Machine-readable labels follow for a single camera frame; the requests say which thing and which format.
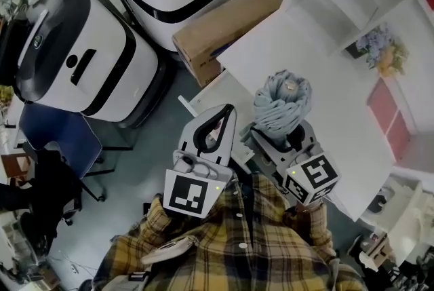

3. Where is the person's yellow plaid shirt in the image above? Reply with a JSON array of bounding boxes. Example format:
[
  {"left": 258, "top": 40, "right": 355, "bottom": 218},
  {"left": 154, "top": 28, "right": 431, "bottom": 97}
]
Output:
[{"left": 93, "top": 172, "right": 369, "bottom": 291}]

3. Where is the person's left forearm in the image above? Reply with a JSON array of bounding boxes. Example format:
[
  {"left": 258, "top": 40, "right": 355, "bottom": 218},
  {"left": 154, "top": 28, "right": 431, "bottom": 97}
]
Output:
[{"left": 145, "top": 194, "right": 184, "bottom": 233}]

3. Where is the brown cardboard box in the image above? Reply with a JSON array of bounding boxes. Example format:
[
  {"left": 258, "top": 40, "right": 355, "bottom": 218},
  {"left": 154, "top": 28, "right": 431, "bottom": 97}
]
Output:
[{"left": 172, "top": 0, "right": 288, "bottom": 89}]

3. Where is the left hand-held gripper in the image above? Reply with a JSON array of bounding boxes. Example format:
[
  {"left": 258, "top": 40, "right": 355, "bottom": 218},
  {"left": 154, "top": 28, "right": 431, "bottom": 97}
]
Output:
[{"left": 163, "top": 103, "right": 237, "bottom": 218}]

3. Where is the potted flower bouquet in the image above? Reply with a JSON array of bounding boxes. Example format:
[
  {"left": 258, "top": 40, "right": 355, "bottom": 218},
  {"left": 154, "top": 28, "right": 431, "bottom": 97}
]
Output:
[{"left": 345, "top": 23, "right": 410, "bottom": 79}]

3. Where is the brown wooden table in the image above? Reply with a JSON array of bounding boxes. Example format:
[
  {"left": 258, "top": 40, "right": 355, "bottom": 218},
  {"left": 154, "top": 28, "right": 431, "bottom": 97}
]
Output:
[{"left": 1, "top": 153, "right": 31, "bottom": 178}]

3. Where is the black white chest clip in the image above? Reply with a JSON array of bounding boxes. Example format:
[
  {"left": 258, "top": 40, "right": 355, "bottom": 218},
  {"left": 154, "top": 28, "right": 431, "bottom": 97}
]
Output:
[{"left": 128, "top": 271, "right": 152, "bottom": 282}]

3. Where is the white desk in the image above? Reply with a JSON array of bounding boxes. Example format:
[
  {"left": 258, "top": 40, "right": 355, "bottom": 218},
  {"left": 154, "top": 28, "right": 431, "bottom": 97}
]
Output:
[{"left": 216, "top": 9, "right": 420, "bottom": 222}]

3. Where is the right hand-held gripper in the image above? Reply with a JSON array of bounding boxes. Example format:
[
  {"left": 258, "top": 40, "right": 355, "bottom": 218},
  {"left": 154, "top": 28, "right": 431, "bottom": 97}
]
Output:
[{"left": 240, "top": 119, "right": 341, "bottom": 206}]

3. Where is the light blue cloth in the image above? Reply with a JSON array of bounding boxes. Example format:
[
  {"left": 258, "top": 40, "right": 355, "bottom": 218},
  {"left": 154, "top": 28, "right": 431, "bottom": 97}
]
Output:
[{"left": 252, "top": 69, "right": 313, "bottom": 150}]

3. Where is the white drawer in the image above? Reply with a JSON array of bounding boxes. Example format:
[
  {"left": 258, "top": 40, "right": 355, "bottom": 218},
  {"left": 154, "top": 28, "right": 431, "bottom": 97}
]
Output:
[{"left": 178, "top": 69, "right": 262, "bottom": 175}]

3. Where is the blue chair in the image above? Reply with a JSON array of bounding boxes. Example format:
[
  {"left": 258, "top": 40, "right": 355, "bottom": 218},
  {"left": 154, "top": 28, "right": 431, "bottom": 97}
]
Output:
[{"left": 18, "top": 102, "right": 118, "bottom": 202}]

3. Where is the person's right forearm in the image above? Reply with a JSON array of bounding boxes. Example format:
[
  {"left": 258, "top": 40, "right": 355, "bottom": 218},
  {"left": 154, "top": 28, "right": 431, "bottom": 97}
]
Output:
[{"left": 288, "top": 201, "right": 335, "bottom": 260}]

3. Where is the black office chair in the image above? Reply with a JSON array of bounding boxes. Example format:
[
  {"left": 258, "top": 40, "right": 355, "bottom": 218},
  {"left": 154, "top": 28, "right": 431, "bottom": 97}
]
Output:
[{"left": 0, "top": 149, "right": 84, "bottom": 256}]

